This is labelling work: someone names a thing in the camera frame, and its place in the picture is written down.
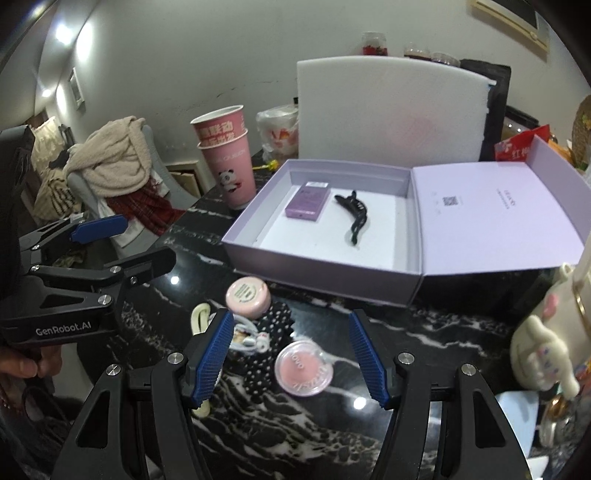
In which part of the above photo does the person's left hand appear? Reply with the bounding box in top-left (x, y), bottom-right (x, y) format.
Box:
top-left (0, 345), bottom-right (64, 387)

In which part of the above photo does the white wall panel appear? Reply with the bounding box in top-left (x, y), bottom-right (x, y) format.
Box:
top-left (69, 68), bottom-right (86, 110)

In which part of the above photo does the cream wall intercom panel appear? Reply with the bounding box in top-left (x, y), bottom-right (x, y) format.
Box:
top-left (466, 0), bottom-right (550, 52)

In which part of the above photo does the white foam board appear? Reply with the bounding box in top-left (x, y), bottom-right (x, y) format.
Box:
top-left (296, 56), bottom-right (498, 162)

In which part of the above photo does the white earphone cable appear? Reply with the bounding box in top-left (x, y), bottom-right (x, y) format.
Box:
top-left (233, 316), bottom-right (271, 354)

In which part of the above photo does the round pink green-label compact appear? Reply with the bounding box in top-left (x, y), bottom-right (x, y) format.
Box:
top-left (225, 276), bottom-right (273, 311)

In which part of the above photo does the small purple box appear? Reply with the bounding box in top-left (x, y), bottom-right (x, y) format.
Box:
top-left (284, 181), bottom-right (331, 220)

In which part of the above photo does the cream hair clip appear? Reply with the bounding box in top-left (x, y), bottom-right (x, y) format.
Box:
top-left (191, 302), bottom-right (218, 418)

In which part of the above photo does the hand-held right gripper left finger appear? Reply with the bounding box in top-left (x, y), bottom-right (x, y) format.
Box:
top-left (52, 308), bottom-right (235, 480)

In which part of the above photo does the red-filled clear jar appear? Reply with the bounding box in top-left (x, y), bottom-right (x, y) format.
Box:
top-left (361, 31), bottom-right (389, 57)

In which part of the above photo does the glass jar black lid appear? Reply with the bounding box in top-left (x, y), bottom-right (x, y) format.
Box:
top-left (503, 106), bottom-right (539, 140)

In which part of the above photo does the black foil bag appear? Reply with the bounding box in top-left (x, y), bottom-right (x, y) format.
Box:
top-left (461, 58), bottom-right (513, 162)

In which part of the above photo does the woven straw fan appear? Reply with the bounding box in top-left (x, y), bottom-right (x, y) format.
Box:
top-left (571, 94), bottom-right (591, 163)

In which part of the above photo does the red snack packet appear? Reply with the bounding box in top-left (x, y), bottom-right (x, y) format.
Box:
top-left (493, 124), bottom-right (553, 162)

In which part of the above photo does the grey chair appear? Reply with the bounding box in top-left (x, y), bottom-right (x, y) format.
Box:
top-left (69, 124), bottom-right (199, 260)

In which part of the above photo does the clear pink blush compact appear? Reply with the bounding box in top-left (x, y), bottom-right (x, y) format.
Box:
top-left (274, 340), bottom-right (330, 396)

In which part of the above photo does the black hair claw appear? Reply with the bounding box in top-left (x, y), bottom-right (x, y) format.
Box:
top-left (334, 189), bottom-right (370, 247)

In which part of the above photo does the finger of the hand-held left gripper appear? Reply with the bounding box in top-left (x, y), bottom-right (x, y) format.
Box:
top-left (18, 214), bottom-right (129, 267)
top-left (29, 246), bottom-right (177, 296)

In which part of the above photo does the red plaid cloth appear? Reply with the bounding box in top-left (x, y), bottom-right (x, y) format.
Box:
top-left (108, 184), bottom-right (188, 236)

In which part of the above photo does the cream fleece blanket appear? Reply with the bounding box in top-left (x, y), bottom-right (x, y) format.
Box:
top-left (64, 116), bottom-right (153, 199)

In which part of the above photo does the white plastic bag cup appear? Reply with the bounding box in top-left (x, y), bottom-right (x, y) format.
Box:
top-left (256, 104), bottom-right (301, 158)

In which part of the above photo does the pink panda paper cup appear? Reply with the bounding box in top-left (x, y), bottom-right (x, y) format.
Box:
top-left (197, 128), bottom-right (257, 211)

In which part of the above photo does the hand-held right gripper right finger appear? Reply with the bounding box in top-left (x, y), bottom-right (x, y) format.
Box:
top-left (347, 309), bottom-right (532, 480)

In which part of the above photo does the white plush toy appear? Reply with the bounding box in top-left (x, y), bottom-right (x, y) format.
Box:
top-left (510, 263), bottom-right (591, 400)

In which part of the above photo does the lavender cardboard box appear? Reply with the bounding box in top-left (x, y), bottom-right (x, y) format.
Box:
top-left (222, 135), bottom-right (587, 308)

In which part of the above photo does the black beaded hair clip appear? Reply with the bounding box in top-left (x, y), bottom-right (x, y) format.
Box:
top-left (242, 302), bottom-right (294, 397)

